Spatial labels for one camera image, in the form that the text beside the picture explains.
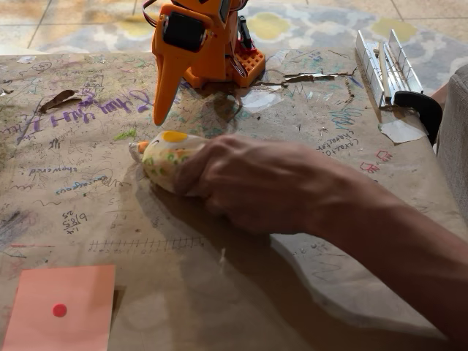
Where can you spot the orange gripper black servo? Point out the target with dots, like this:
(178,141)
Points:
(181,34)

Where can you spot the floral ceramic bird figurine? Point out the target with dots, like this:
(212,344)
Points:
(164,157)

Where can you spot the orange grid robot base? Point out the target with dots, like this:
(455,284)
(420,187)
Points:
(252,64)

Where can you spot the person's forearm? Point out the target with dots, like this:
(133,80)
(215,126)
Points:
(395,241)

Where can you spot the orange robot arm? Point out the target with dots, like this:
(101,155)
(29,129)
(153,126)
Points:
(217,55)

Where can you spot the small red round object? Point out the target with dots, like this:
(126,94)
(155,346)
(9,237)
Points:
(59,310)

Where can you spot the person's hand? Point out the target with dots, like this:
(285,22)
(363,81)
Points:
(248,183)

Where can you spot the clear tape patch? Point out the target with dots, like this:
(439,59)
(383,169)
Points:
(261,100)

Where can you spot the black red base clamp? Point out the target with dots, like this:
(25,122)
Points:
(245,33)

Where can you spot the scribbled brown paper cover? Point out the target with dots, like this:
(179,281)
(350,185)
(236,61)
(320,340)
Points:
(109,219)

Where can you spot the blue yellow patterned rug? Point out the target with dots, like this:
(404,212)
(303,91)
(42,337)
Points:
(311,29)

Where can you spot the thin wooden stick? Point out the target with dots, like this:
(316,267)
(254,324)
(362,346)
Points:
(384,73)

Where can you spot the aluminium miter box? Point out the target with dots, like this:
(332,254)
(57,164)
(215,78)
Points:
(393,69)

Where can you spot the pink paper sheet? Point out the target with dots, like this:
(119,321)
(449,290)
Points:
(62,292)

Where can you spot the black table clamp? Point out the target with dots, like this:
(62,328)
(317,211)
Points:
(426,109)

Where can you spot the grey fabric couch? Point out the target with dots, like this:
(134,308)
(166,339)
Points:
(455,146)

